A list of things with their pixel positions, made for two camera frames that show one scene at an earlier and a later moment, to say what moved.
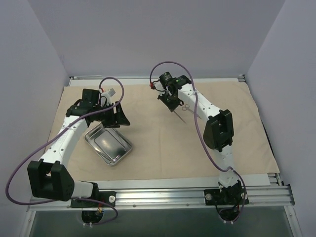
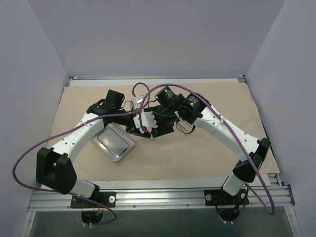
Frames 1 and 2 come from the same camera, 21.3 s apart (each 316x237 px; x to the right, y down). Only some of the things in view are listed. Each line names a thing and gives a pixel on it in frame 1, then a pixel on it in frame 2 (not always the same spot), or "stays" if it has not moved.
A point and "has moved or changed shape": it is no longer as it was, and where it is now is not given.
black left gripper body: (114, 115) → (136, 130)
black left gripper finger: (121, 118) → (146, 135)
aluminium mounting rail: (276, 195) stays
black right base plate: (231, 195) stays
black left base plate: (108, 197) stays
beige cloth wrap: (167, 144) stays
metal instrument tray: (110, 143) has moved or changed shape
